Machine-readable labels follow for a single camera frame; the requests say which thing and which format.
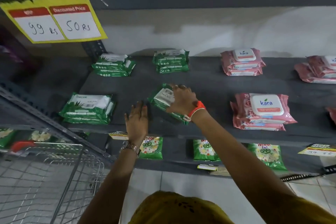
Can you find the green wet wipes packet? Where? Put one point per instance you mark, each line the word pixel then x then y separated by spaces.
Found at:
pixel 170 57
pixel 84 121
pixel 112 61
pixel 160 99
pixel 88 104
pixel 111 73

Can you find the yellow shelf price tag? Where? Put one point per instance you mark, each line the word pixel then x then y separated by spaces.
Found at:
pixel 118 135
pixel 318 150
pixel 207 167

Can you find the person's left fingers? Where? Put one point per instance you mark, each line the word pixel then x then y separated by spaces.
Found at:
pixel 137 111

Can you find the orange wristband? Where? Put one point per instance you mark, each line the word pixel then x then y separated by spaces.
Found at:
pixel 197 107

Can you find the person's left hand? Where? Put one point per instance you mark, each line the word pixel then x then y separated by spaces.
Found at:
pixel 137 126

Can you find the person's right hand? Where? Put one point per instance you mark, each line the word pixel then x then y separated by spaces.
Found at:
pixel 183 101

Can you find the grey metal shelf rack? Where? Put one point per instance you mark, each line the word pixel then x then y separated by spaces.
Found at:
pixel 215 87

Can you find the yellow hanging price sign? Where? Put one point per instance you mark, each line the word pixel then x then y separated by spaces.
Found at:
pixel 52 13

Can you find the yellow shirt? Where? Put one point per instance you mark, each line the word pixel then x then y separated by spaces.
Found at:
pixel 178 209

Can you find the person's left forearm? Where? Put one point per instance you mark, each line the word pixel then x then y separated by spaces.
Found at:
pixel 110 187

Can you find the black perforated metal strip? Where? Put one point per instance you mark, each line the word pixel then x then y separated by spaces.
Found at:
pixel 300 177

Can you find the silver wristwatch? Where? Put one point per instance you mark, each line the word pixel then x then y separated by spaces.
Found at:
pixel 130 147

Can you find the pink wet wipes packet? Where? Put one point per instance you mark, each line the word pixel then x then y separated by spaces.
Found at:
pixel 242 58
pixel 324 66
pixel 258 126
pixel 307 75
pixel 244 72
pixel 265 107

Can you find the person's right forearm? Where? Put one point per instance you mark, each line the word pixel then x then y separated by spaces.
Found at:
pixel 236 158

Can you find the person's right thumb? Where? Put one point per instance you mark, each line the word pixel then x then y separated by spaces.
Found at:
pixel 170 108

